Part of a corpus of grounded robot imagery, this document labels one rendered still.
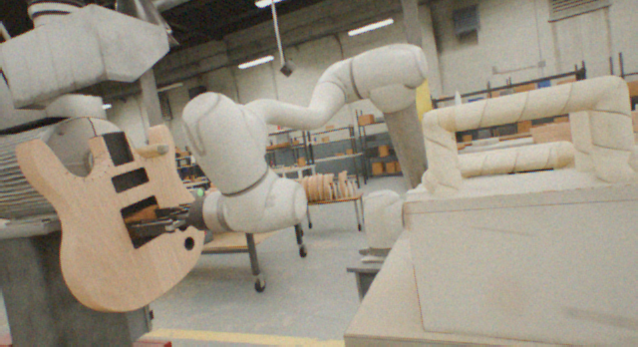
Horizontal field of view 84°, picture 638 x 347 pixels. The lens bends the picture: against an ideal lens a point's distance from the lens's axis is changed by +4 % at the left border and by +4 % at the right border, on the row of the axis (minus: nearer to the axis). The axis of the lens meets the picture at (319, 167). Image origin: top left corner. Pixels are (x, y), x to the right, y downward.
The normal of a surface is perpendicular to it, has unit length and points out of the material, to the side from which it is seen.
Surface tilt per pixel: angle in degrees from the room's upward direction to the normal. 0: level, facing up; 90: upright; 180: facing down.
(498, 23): 90
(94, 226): 88
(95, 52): 90
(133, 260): 88
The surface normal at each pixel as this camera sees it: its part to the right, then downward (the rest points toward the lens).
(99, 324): 0.91, -0.13
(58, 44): -0.38, 0.11
